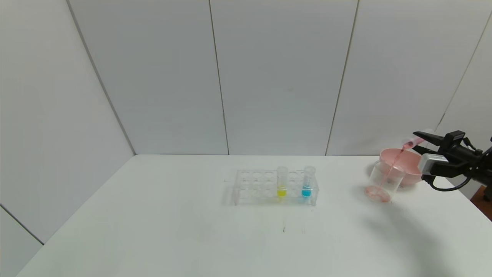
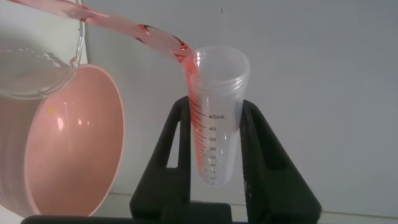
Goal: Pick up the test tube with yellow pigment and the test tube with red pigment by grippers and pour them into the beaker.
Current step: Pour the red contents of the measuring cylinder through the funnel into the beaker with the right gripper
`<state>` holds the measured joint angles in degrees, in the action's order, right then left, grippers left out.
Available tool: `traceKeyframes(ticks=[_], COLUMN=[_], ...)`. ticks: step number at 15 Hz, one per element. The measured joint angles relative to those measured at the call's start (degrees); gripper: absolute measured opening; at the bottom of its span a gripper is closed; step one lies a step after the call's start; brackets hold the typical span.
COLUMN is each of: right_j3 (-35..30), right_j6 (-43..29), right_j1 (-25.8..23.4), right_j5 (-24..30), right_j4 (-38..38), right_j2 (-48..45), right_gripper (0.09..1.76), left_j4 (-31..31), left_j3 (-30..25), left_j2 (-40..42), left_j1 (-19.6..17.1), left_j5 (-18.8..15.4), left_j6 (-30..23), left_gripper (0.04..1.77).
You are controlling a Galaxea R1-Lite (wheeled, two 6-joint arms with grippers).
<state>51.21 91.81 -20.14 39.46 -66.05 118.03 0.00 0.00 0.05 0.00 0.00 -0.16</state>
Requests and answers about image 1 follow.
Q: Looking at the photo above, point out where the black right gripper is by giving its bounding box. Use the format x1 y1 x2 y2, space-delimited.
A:
412 130 483 161

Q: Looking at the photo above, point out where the test tube with red pigment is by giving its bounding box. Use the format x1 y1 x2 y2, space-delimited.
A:
402 129 435 150

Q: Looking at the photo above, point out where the test tube with yellow pigment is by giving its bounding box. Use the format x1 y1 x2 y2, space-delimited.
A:
276 166 288 199

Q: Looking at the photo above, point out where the test tube with blue pigment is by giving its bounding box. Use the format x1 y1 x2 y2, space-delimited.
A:
303 165 316 199

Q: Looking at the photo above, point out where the clear acrylic test tube rack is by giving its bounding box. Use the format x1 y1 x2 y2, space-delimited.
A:
233 169 319 207

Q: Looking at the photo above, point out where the pink bowl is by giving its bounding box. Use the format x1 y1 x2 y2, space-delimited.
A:
379 149 432 188

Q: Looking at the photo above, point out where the clear plastic measuring cup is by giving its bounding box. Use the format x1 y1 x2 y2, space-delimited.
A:
364 161 406 204

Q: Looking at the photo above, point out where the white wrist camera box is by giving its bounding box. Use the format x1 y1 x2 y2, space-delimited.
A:
418 154 449 176

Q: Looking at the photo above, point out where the black camera cable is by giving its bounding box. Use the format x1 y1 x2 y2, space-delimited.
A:
422 175 475 192

